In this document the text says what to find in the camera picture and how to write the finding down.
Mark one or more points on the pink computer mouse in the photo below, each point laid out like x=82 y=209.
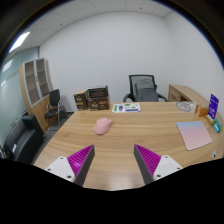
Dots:
x=102 y=126

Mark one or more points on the white tape roll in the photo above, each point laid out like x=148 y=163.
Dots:
x=214 y=154

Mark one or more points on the black visitor chair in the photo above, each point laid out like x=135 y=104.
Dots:
x=54 y=97

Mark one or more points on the pink blue gradient mouse pad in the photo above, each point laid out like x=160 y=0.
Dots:
x=194 y=135

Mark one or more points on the black leather sofa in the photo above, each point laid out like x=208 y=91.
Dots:
x=21 y=138

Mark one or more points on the rectangular ceiling light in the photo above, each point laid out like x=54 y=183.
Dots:
x=19 y=41

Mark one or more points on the small brown cardboard box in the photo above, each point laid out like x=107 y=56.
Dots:
x=80 y=100

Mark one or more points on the white green purple leaflet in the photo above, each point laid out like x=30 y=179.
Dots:
x=126 y=107

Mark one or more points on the wooden shelf cabinet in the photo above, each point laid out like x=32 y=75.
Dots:
x=30 y=100

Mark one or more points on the black printed box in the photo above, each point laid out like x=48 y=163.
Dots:
x=98 y=92

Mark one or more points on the orange brown box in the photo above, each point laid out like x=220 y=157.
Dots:
x=201 y=110

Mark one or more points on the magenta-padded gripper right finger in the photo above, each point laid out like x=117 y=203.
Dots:
x=166 y=164

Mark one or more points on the purple package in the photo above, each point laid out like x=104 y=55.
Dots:
x=213 y=106

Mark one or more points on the clear bag with round print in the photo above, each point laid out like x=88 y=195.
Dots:
x=184 y=106

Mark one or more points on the green packet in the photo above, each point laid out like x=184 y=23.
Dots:
x=217 y=125

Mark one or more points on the black mesh office chair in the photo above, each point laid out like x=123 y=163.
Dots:
x=132 y=80

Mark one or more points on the brown printed cardboard box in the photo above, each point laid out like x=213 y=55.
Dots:
x=99 y=104

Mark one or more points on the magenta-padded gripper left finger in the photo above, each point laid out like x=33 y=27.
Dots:
x=60 y=166

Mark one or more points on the grey backpack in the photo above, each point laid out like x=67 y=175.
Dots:
x=146 y=90

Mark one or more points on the wooden side desk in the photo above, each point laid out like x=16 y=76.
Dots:
x=185 y=93

